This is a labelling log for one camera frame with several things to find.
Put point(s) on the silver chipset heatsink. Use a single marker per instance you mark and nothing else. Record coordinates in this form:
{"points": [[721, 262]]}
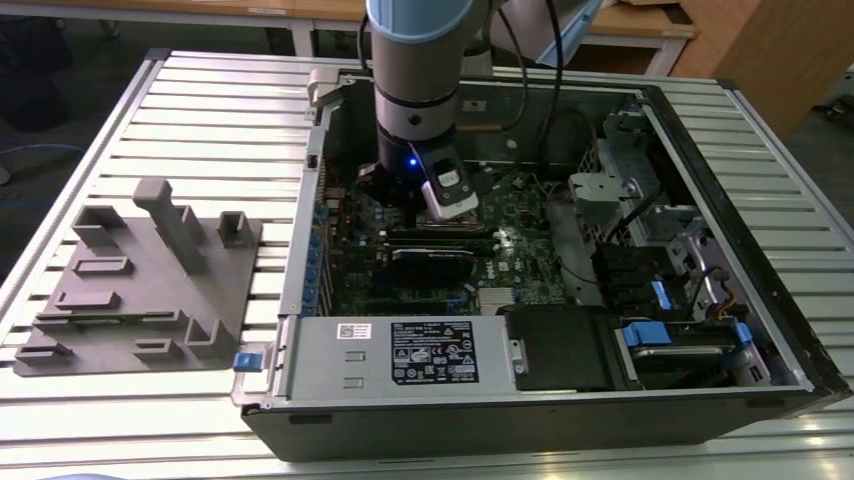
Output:
{"points": [[497, 296]]}

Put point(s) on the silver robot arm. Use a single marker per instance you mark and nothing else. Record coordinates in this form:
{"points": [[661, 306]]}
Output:
{"points": [[413, 75]]}

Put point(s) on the silver power supply unit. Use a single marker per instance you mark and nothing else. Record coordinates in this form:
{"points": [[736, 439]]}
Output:
{"points": [[320, 350]]}

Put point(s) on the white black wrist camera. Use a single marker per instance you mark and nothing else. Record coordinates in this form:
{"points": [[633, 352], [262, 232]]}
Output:
{"points": [[449, 195]]}

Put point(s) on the CPU socket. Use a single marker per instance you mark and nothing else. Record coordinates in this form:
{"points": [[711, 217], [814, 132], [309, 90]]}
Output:
{"points": [[460, 225]]}

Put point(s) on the hard disk in blue carrier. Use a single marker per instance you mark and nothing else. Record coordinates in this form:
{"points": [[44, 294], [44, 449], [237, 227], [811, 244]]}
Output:
{"points": [[643, 332]]}

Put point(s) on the wooden cabinet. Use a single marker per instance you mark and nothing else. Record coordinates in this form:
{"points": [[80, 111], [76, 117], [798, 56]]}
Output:
{"points": [[767, 50]]}

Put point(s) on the blue case latch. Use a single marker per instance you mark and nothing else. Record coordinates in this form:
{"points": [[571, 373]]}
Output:
{"points": [[248, 362]]}

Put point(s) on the green motherboard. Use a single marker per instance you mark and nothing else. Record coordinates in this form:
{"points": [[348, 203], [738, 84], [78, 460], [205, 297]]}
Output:
{"points": [[527, 260]]}

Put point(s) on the black PC case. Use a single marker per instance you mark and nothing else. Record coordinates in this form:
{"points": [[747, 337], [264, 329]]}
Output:
{"points": [[467, 430]]}

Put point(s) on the black graphics card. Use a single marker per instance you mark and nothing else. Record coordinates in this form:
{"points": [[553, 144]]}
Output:
{"points": [[429, 270]]}

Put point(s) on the black plastic bay cover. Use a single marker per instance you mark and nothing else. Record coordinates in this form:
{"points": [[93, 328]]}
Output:
{"points": [[556, 350]]}

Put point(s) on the metal drive cage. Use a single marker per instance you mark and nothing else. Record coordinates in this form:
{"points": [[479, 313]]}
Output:
{"points": [[596, 187]]}

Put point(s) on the blue drive bay tab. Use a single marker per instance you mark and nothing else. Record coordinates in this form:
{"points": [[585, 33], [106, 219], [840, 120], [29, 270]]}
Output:
{"points": [[660, 295]]}

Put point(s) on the grey parts rack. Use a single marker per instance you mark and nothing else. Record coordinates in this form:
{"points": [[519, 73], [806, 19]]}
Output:
{"points": [[153, 280]]}

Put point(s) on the copper coloured tube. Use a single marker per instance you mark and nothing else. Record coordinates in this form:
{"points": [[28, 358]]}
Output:
{"points": [[480, 128]]}

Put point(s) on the RAM slot black clips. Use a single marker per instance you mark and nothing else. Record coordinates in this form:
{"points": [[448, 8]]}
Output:
{"points": [[440, 231]]}

